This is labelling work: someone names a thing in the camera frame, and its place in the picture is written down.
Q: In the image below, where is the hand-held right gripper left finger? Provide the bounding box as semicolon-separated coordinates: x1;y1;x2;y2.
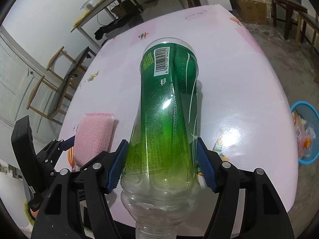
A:
31;139;130;239

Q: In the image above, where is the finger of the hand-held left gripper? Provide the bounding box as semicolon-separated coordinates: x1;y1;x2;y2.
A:
41;161;61;179
37;135;76;165

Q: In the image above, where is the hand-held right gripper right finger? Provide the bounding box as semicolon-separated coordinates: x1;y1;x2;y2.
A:
196;137;296;239

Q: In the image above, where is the pink sponge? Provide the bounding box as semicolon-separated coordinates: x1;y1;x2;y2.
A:
74;113;115;167

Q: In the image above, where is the clear bottle green label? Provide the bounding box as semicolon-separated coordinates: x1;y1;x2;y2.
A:
120;37;201;239

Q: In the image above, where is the blue plastic basket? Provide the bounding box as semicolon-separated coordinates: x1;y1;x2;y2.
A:
290;101;319;165

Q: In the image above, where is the wooden chair dark seat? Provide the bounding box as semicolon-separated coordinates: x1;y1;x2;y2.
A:
27;75;73;126
47;46;96;90
296;11;319;53

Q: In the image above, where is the white panelled door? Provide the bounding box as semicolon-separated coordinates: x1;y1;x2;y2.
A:
0;26;63;135

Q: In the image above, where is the black cloth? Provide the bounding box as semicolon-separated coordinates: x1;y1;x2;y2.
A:
94;16;140;40

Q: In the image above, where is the glass bowl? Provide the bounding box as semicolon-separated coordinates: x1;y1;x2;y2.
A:
81;0;104;11

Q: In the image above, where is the wooden side table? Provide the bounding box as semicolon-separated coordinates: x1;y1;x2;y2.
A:
70;0;201;49

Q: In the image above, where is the small cardboard box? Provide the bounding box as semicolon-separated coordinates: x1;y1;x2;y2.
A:
111;0;140;18

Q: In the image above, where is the dark wooden stool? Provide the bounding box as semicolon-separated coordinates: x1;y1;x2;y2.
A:
271;0;308;40

